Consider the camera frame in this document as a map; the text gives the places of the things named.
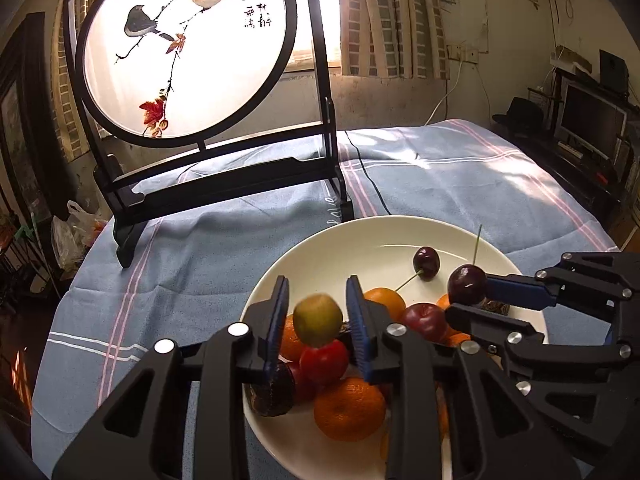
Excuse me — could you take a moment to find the dark red cherry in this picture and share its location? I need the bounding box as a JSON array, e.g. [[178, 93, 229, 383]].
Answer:
[[395, 246, 440, 292], [447, 226, 488, 306]]

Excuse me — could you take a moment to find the yellow loquat fruit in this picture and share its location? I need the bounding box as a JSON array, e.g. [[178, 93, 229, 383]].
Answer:
[[293, 292, 343, 348]]

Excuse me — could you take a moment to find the dark water chestnut right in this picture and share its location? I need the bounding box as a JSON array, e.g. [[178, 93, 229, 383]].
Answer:
[[480, 299, 511, 315]]

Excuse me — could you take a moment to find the orange mandarin right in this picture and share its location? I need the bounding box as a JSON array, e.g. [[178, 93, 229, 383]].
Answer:
[[440, 328, 471, 348]]

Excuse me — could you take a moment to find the yellow green tomato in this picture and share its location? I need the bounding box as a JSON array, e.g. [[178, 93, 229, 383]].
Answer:
[[435, 382, 449, 440]]

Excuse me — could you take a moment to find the small orange behind finger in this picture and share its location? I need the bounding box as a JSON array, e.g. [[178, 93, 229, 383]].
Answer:
[[436, 294, 450, 310]]

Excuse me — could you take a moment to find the large orange on table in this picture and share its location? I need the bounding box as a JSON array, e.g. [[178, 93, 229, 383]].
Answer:
[[363, 287, 407, 322]]

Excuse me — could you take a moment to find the red tomato in plate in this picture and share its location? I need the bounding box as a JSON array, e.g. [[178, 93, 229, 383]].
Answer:
[[288, 362, 317, 405]]

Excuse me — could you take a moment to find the small orange mandarin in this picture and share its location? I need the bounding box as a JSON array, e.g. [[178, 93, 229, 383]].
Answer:
[[280, 315, 307, 364]]

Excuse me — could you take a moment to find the red cherry tomato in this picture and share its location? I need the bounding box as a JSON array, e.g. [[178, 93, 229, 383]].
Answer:
[[299, 339, 349, 388]]

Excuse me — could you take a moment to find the large orange mandarin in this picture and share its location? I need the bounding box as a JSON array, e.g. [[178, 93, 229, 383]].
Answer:
[[314, 377, 387, 442]]

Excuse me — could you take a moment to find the white ceramic plate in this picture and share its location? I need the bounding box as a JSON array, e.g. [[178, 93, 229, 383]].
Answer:
[[245, 216, 519, 479]]

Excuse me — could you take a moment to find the blue striped tablecloth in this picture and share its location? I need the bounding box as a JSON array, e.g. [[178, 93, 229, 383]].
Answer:
[[32, 119, 615, 474]]

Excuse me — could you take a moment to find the black hat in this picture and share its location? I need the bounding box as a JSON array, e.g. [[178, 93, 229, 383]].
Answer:
[[492, 96, 544, 136]]

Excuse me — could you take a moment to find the computer monitor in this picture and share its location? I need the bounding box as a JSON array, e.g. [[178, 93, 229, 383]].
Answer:
[[554, 81, 627, 162]]

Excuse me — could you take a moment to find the plastic bags pile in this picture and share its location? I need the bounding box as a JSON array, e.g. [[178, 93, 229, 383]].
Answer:
[[51, 200, 107, 271]]

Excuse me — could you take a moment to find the left patterned curtain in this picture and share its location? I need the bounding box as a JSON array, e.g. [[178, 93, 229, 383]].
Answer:
[[50, 0, 100, 164]]

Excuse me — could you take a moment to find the patterned curtain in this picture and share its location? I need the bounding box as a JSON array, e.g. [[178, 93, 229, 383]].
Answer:
[[50, 0, 100, 164], [340, 0, 449, 80]]

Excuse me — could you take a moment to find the right patterned curtain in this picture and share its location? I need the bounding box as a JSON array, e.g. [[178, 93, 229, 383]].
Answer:
[[340, 0, 449, 80]]

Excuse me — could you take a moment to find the round bird painting screen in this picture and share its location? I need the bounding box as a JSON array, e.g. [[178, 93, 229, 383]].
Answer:
[[74, 0, 354, 266]]

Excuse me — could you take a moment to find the black cable on table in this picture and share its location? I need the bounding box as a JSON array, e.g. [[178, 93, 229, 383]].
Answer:
[[344, 129, 393, 217]]

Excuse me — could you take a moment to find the wall power socket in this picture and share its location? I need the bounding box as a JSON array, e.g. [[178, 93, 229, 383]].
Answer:
[[446, 42, 480, 64]]

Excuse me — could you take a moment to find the dark framed wall picture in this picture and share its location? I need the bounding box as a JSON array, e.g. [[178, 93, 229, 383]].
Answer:
[[1, 12, 73, 222]]

